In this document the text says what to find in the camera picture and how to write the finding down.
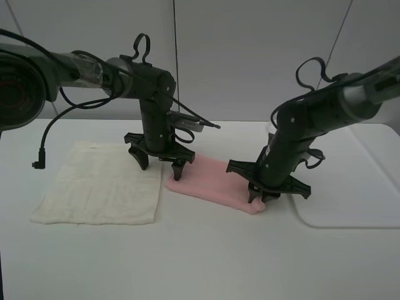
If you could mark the white towel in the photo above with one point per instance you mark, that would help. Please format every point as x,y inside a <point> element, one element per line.
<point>100,183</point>

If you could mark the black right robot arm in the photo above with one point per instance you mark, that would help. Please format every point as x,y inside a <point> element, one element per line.
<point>349,99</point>

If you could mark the white plastic tray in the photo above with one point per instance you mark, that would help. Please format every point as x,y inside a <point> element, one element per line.
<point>356,187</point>

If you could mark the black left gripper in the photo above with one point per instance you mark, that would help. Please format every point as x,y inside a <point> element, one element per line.
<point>161,146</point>

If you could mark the pink towel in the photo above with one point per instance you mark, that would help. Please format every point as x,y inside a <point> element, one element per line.
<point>206,178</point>

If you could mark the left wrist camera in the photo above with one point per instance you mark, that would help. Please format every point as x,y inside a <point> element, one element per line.
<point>183,121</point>

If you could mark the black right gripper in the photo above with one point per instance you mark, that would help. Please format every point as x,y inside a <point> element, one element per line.
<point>256,188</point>

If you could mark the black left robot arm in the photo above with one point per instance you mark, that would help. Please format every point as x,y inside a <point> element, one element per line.
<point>29,78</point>

